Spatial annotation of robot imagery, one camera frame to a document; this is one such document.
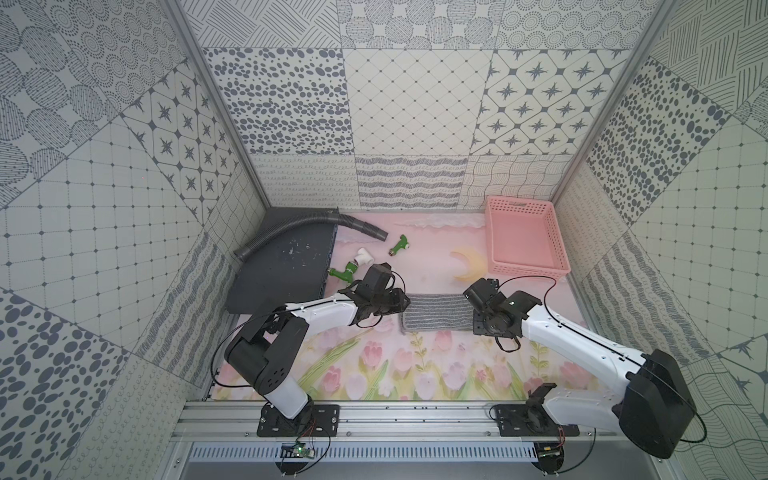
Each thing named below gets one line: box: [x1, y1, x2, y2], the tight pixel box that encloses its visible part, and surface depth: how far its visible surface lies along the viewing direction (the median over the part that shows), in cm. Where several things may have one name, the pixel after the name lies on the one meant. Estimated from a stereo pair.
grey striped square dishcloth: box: [401, 293, 474, 332], surface depth 92 cm
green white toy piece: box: [327, 262, 358, 284], surface depth 103 cm
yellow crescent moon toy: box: [450, 246, 487, 281], surface depth 109 cm
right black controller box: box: [531, 441, 565, 475], surface depth 73 cm
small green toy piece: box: [388, 234, 410, 256], surface depth 110 cm
